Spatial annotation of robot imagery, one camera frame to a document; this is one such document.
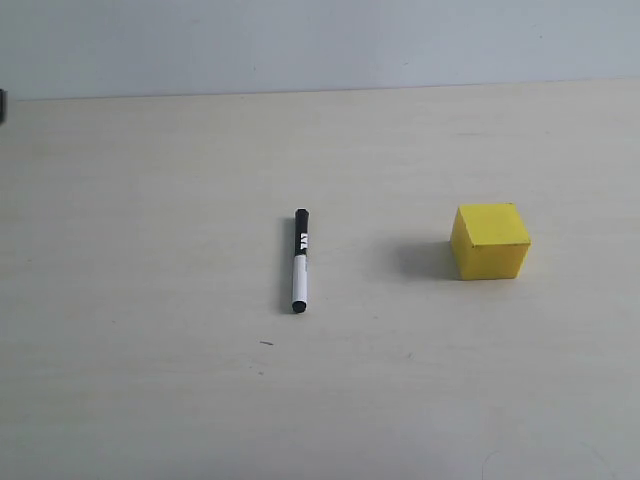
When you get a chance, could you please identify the black and white marker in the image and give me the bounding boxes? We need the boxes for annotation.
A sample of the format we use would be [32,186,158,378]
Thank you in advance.
[292,209,309,314]

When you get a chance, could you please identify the yellow cube block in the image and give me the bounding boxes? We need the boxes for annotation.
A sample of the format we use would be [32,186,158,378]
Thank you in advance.
[450,203,531,281]

